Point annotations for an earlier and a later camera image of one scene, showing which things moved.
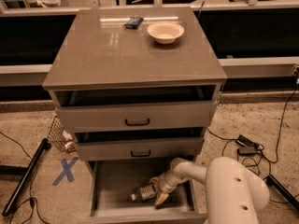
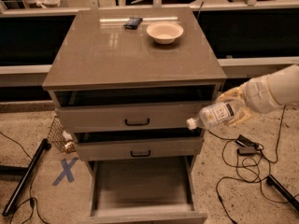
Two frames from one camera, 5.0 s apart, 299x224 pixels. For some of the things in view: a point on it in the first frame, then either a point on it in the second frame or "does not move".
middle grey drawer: x=138 y=149 does not move
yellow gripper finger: x=154 y=180 -> x=235 y=93
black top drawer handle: x=136 y=124 does not move
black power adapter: x=246 y=146 does not move
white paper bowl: x=165 y=32 does not move
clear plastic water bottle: x=147 y=191 -> x=217 y=114
